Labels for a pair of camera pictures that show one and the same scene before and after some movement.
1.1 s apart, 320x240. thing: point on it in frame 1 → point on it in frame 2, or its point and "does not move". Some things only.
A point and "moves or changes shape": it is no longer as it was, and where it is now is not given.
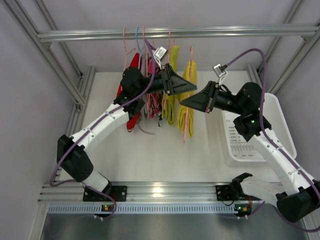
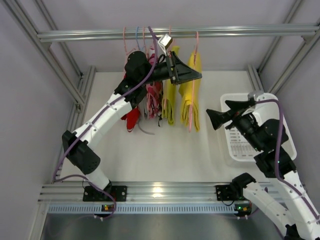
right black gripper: (212, 96) → (235, 116)
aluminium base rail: (154, 193) does not move
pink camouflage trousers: (153, 101) does not move
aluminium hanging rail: (256, 30) does not move
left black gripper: (167, 80) → (172, 69)
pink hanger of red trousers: (125, 49) does not move
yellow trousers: (185, 116) moves or changes shape
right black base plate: (224, 192) does not move
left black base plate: (119, 193) does not move
